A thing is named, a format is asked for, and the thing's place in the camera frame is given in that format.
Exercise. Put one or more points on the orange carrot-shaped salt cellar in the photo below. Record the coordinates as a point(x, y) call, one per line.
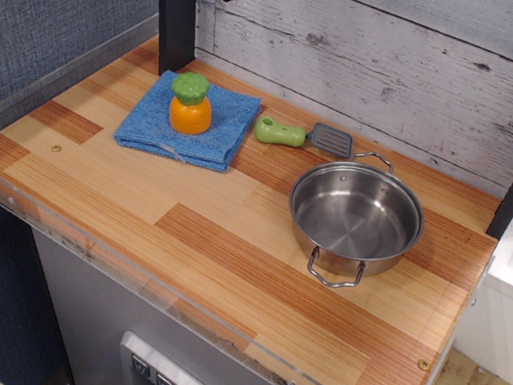
point(190, 109)

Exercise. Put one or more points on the blue folded cloth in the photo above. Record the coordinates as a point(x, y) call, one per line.
point(149, 128)

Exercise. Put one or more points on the stainless steel pot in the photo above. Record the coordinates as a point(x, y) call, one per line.
point(354, 218)

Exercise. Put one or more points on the grey dispenser button panel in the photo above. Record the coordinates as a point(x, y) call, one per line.
point(168, 381)

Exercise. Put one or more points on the dark vertical post left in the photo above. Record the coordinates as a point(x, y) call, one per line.
point(177, 26)

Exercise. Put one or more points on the green-handled grey toy spatula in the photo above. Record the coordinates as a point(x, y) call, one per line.
point(321, 136)

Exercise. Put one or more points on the clear acrylic guard rail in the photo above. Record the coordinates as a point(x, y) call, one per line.
point(203, 266)

